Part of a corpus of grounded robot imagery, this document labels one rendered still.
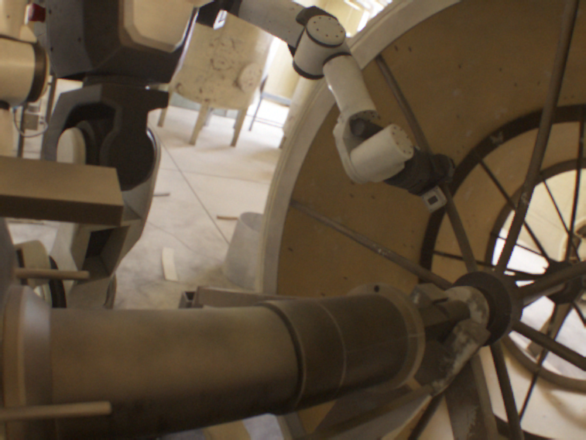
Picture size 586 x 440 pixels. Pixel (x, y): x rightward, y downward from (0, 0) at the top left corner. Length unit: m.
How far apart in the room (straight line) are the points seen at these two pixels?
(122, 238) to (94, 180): 0.50
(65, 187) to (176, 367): 0.14
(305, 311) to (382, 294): 0.13
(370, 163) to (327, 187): 0.74
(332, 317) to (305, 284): 1.04
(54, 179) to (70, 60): 0.42
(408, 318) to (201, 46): 4.63
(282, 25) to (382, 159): 0.34
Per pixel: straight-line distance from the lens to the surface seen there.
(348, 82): 0.68
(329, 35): 0.70
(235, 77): 4.82
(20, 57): 0.49
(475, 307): 0.63
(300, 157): 1.15
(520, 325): 0.74
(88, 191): 0.18
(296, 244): 1.32
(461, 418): 0.65
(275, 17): 0.75
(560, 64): 0.80
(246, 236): 2.00
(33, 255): 0.51
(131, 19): 0.55
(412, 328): 0.41
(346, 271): 1.52
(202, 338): 0.27
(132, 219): 0.67
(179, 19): 0.61
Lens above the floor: 1.15
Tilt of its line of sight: 22 degrees down
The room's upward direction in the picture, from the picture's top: 22 degrees clockwise
